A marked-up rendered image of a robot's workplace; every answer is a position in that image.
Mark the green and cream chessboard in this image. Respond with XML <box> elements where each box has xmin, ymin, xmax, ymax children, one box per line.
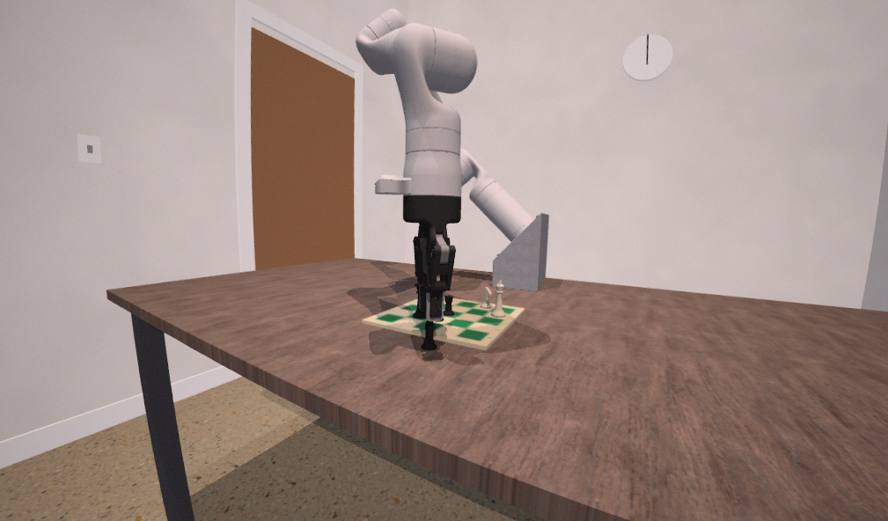
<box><xmin>362</xmin><ymin>298</ymin><xmax>525</xmax><ymax>350</ymax></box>

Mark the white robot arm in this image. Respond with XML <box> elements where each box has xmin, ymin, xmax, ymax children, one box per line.
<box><xmin>356</xmin><ymin>9</ymin><xmax>534</xmax><ymax>242</ymax></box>

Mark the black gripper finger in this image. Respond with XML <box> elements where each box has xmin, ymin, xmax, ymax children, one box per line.
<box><xmin>418</xmin><ymin>234</ymin><xmax>456</xmax><ymax>321</ymax></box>
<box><xmin>413</xmin><ymin>236</ymin><xmax>426</xmax><ymax>312</ymax></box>

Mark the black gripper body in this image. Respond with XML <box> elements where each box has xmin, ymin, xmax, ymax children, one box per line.
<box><xmin>403</xmin><ymin>195</ymin><xmax>461</xmax><ymax>266</ymax></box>

